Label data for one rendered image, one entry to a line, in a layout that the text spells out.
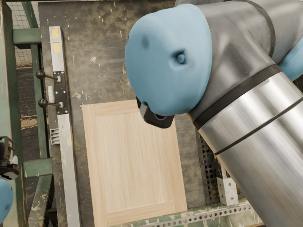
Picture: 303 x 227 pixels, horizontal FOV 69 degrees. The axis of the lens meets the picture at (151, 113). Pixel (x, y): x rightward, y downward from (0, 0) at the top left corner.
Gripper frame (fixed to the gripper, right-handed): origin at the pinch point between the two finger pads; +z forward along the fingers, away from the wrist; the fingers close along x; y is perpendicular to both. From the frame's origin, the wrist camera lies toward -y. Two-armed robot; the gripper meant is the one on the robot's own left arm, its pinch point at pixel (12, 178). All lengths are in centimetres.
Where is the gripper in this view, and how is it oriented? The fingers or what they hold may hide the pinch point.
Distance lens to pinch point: 78.7
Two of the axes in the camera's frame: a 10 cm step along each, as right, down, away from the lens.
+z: -1.0, 4.9, 8.7
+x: -9.8, 1.1, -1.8
